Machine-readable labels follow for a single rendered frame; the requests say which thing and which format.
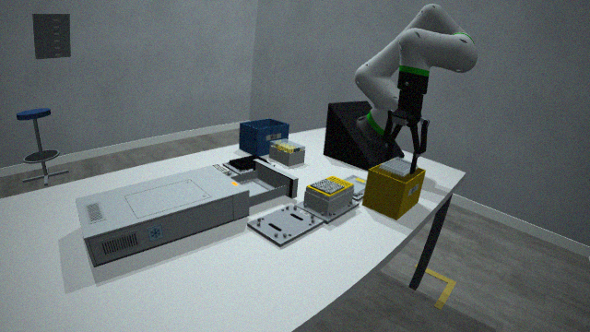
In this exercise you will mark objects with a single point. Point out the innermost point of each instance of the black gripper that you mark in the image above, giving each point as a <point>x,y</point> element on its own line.
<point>412,102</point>

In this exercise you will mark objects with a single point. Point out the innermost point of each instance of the dark blue open bin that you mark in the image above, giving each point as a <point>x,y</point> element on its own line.
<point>255,136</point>

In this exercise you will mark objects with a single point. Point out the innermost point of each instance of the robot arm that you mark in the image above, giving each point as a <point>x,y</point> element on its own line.
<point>420,47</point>

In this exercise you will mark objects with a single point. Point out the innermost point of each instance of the yellow open-top box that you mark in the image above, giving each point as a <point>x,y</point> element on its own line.
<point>392,197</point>

